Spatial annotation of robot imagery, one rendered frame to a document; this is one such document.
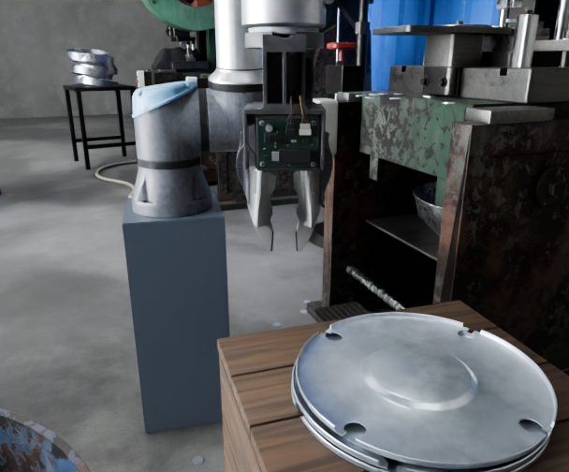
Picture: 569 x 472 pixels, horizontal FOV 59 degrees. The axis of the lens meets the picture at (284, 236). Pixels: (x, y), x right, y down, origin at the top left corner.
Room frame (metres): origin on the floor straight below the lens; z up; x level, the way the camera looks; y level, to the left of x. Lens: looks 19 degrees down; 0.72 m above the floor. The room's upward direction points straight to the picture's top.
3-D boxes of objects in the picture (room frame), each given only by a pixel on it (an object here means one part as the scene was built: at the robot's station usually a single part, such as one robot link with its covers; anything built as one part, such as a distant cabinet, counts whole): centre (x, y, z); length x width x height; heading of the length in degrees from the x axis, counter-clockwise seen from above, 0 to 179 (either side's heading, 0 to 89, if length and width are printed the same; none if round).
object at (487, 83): (1.18, -0.48, 0.67); 0.45 x 0.30 x 0.06; 21
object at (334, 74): (1.39, -0.16, 0.62); 0.10 x 0.06 x 0.20; 21
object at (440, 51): (1.12, -0.32, 0.72); 0.25 x 0.14 x 0.14; 111
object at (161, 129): (0.95, 0.21, 0.62); 0.13 x 0.12 x 0.14; 100
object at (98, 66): (3.72, 1.32, 0.40); 0.45 x 0.40 x 0.79; 33
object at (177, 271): (0.94, 0.22, 0.23); 0.18 x 0.18 x 0.45; 13
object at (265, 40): (0.48, 0.00, 0.68); 0.09 x 0.08 x 0.12; 0
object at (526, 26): (0.97, -0.43, 0.75); 0.03 x 0.03 x 0.10; 21
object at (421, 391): (0.51, -0.16, 0.37); 0.29 x 0.29 x 0.01
